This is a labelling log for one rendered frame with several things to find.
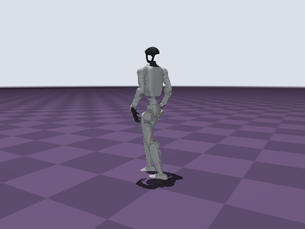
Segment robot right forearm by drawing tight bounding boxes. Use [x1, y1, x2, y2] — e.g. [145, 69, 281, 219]
[160, 91, 172, 107]

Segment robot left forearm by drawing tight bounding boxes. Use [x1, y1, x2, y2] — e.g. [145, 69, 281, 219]
[130, 88, 142, 110]

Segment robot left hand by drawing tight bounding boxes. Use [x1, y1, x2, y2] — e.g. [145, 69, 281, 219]
[131, 107, 141, 123]

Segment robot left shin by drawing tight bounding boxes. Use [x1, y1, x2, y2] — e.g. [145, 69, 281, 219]
[148, 143, 163, 175]

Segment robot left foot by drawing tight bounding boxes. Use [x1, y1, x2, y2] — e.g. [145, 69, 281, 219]
[149, 173, 168, 180]

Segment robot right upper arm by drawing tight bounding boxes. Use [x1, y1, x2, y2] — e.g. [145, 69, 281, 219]
[162, 68, 172, 93]

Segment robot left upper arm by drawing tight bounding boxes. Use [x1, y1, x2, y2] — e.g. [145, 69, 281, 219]
[137, 67, 147, 95]

